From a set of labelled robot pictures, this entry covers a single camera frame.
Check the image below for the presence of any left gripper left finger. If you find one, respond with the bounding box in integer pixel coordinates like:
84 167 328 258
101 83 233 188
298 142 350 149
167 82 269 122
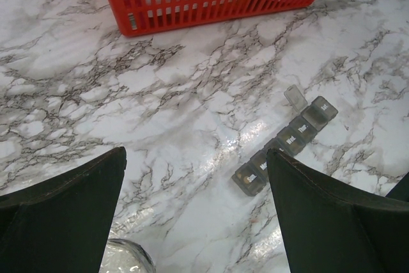
1 147 127 272

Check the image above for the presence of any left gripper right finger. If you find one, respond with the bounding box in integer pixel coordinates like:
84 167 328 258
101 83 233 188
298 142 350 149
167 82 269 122
266 150 408 272

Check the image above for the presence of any grey weekly pill organizer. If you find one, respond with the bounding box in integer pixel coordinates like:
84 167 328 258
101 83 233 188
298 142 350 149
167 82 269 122
231 85 338 196

